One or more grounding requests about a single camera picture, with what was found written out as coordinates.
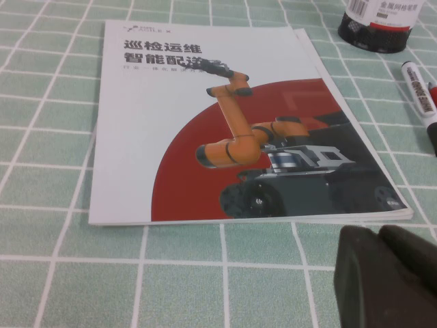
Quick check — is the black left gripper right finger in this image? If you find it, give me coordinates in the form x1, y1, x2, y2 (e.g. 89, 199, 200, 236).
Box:
378, 224, 437, 291

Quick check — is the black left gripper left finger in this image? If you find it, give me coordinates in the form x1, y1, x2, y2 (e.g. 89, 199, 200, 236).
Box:
333, 224, 437, 328

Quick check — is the white whiteboard marker black cap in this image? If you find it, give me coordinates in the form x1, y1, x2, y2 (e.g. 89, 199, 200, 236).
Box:
399, 60, 437, 128

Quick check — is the red pen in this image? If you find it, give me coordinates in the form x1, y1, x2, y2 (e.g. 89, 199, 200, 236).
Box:
426, 81, 437, 156

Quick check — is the black mesh pen holder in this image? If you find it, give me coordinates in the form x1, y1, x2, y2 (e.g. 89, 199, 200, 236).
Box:
337, 0, 416, 55

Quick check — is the green checked tablecloth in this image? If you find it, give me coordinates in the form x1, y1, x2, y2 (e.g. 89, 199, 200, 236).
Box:
0, 0, 437, 328

